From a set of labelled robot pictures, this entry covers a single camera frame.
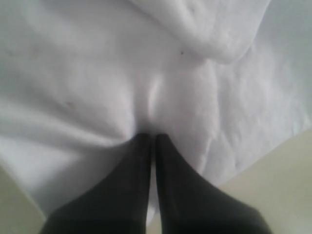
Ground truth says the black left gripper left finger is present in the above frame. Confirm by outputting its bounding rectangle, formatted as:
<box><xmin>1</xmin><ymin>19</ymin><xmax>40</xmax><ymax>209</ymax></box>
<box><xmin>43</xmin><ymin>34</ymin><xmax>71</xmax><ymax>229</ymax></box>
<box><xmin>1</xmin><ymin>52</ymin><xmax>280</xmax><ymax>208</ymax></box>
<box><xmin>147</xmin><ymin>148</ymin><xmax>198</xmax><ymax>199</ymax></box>
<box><xmin>45</xmin><ymin>134</ymin><xmax>151</xmax><ymax>234</ymax></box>

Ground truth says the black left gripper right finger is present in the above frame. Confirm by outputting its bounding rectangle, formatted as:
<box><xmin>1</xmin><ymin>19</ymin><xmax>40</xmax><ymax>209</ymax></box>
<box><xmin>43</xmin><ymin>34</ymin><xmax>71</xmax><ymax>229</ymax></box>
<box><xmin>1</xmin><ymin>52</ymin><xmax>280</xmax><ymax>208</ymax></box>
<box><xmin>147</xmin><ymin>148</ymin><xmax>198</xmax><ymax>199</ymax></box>
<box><xmin>155</xmin><ymin>134</ymin><xmax>272</xmax><ymax>234</ymax></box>

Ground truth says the white t-shirt red logo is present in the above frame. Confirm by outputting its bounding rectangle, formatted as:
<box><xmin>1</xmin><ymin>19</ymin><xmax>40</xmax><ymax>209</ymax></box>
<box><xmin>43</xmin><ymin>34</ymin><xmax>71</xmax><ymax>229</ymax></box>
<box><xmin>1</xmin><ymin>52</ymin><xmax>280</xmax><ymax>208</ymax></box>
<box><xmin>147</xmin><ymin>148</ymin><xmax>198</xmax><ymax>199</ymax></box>
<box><xmin>0</xmin><ymin>0</ymin><xmax>312</xmax><ymax>215</ymax></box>

